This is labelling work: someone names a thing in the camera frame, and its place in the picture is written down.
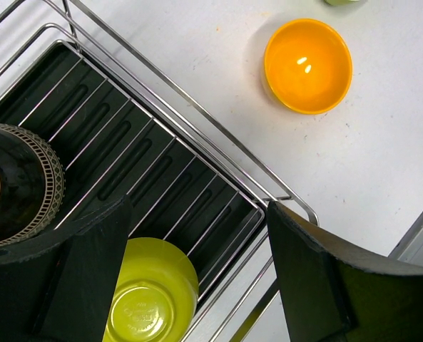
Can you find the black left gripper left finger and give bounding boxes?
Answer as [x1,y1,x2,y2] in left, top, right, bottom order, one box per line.
[0,196,132,341]

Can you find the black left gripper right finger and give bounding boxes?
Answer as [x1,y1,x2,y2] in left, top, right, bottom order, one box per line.
[267,202,423,341]

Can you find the lime green bowl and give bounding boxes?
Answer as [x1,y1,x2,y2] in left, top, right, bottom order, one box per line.
[103,237,199,341]

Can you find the black patterned bowl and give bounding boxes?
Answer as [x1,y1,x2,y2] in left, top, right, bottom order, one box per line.
[0,123,66,247]

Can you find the orange bowl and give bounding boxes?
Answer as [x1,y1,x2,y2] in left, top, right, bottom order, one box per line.
[263,19,353,115]

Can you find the white square bowl green outside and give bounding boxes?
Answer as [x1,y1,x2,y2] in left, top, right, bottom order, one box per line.
[324,0,361,6]

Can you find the steel wire dish rack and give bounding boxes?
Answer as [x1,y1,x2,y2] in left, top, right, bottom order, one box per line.
[0,0,321,342]

